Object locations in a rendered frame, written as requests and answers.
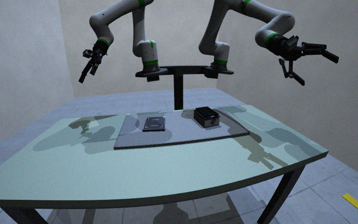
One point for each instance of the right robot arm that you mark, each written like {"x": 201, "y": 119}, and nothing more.
{"x": 141, "y": 48}

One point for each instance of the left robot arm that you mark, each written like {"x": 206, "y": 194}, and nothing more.
{"x": 278, "y": 23}

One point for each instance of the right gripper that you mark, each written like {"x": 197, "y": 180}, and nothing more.
{"x": 94, "y": 63}

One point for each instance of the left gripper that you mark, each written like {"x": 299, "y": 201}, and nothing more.
{"x": 295, "y": 53}

